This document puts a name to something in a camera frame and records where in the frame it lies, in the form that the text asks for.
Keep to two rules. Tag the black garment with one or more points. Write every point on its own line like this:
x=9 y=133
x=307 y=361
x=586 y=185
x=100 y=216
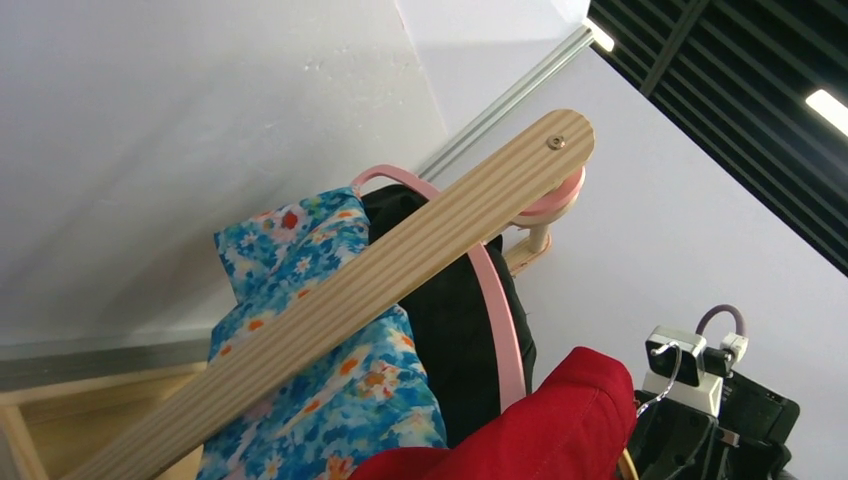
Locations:
x=451 y=325

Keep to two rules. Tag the pink plastic hanger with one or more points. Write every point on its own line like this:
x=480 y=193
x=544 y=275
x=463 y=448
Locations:
x=547 y=210

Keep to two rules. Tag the aluminium frame rail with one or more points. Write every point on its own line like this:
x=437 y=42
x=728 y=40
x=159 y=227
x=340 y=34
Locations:
x=546 y=69

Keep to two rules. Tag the wooden rack post left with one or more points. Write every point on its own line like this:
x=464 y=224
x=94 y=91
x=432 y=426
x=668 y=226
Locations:
x=463 y=216

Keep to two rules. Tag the red pleated skirt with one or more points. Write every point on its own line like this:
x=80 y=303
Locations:
x=576 y=425

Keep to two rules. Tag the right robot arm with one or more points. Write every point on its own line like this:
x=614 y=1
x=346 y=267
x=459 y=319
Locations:
x=747 y=440

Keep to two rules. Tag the wooden rack base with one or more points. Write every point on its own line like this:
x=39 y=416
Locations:
x=47 y=431

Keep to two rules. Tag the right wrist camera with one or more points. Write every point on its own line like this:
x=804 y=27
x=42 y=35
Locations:
x=704 y=369

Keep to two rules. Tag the wooden hanger with metal hook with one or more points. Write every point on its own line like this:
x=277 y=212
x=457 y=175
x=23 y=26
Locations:
x=665 y=363

